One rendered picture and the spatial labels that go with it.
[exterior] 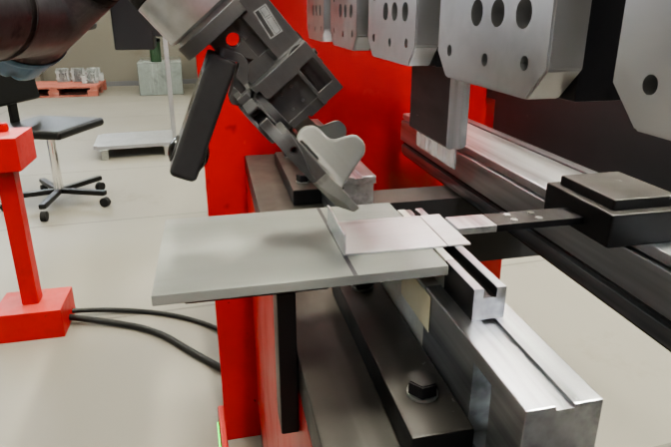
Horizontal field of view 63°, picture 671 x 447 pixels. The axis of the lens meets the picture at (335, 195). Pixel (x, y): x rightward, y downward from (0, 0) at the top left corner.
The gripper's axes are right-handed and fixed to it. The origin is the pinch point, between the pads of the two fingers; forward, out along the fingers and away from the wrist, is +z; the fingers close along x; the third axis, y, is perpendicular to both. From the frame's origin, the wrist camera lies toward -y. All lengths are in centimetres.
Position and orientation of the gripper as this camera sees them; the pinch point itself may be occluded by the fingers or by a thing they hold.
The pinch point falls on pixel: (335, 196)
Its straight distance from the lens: 55.3
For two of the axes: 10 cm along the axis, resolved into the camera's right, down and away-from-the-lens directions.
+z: 6.3, 6.8, 3.8
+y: 7.5, -6.6, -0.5
